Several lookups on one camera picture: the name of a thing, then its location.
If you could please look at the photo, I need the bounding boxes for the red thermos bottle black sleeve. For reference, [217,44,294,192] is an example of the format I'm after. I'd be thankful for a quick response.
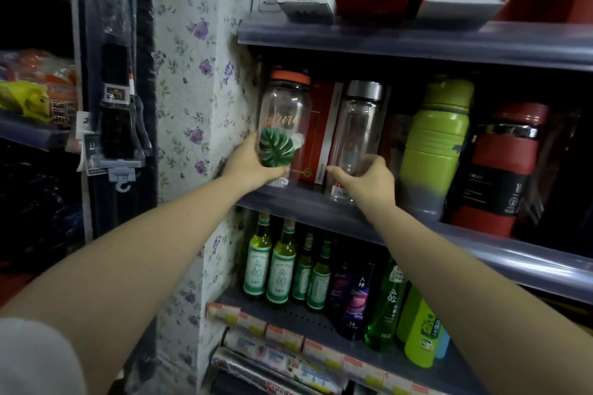
[450,102,551,239]

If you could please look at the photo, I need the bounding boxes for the orange snack packet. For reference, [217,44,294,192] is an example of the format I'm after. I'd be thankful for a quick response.
[0,49,78,129]

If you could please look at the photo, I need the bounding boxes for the person's left hand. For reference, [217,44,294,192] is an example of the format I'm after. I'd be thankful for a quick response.
[221,131,291,193]

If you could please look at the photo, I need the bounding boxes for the person's right hand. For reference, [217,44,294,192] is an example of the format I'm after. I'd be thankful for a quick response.
[326,154,397,220]

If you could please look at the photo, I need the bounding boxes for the red and white box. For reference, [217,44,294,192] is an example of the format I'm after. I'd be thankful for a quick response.
[295,80,344,186]

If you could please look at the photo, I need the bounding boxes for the lime green opaque bottle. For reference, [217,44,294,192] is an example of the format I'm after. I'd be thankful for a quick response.
[397,285,442,369]

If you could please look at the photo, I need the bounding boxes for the white printed wrap roll pack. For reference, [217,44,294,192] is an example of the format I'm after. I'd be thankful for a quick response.
[221,327,346,395]

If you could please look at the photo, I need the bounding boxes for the grey metal shelf rack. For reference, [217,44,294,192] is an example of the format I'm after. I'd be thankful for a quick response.
[204,14,593,395]

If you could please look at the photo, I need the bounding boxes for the grey plastic hanger hook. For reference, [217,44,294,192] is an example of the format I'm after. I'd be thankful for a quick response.
[99,159,145,195]

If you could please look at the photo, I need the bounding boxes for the grey side shelf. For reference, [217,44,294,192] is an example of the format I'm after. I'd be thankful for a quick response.
[0,0,84,155]

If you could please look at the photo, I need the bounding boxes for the white sleeve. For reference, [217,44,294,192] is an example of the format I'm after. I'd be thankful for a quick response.
[0,318,90,395]

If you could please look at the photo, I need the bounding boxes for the person's left forearm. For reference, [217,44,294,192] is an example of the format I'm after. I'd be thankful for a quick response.
[0,175,242,395]

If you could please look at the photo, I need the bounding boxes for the clear plastic wrapped item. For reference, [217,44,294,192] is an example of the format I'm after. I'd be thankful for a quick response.
[526,105,582,226]

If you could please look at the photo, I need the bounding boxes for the clear bottle with orange lid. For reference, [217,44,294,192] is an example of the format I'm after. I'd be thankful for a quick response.
[256,70,312,188]

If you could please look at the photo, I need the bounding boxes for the green glass bottle white label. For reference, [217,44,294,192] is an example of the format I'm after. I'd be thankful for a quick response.
[306,237,335,311]
[291,230,317,302]
[266,217,297,306]
[243,211,273,297]

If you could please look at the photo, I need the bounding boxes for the light blue bottle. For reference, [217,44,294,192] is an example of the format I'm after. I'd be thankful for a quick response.
[435,324,451,360]

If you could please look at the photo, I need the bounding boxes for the silver foil roll pack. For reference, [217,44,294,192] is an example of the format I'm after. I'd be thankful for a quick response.
[209,346,325,395]

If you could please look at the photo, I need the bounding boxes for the row of shelf price labels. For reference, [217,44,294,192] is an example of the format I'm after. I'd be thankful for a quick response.
[207,302,438,395]

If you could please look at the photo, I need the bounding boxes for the person's right forearm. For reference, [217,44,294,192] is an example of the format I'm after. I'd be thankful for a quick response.
[366,205,593,395]

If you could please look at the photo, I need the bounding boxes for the clear bottle with silver lid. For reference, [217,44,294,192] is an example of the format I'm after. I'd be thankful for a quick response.
[325,80,385,202]

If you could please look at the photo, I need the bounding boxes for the dark purple bottle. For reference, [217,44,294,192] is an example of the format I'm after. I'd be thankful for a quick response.
[337,262,377,342]
[326,247,355,319]

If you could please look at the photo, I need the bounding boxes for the lime green thermos bottle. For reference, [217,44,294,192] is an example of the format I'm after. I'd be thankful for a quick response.
[397,77,476,222]

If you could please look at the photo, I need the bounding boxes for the hanging black packaged goods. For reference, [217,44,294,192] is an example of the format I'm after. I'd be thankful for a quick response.
[75,0,157,243]

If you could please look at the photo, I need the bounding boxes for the clear green plastic bottle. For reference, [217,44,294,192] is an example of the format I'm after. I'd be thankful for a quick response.
[364,260,409,353]

